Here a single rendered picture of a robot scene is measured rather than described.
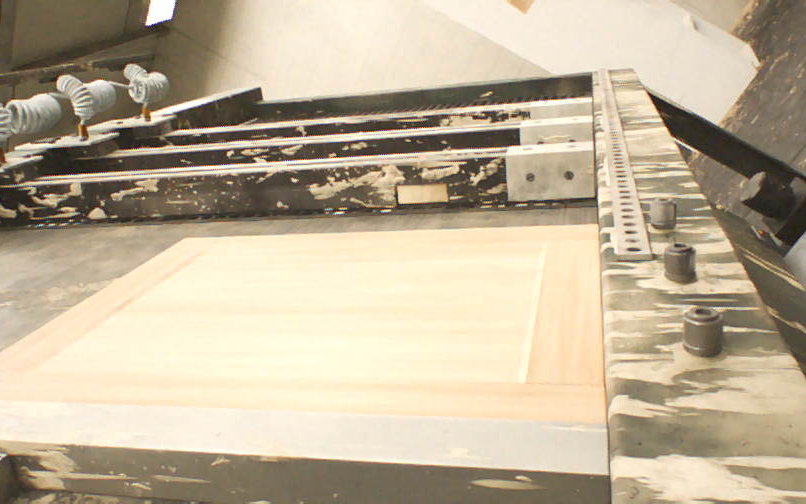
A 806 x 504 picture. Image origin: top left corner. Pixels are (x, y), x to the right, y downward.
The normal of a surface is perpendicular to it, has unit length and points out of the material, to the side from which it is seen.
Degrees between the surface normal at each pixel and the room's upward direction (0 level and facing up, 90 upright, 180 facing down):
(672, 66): 90
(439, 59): 90
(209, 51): 90
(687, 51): 90
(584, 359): 57
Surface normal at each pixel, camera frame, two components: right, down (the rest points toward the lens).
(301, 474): -0.24, 0.33
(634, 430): -0.11, -0.94
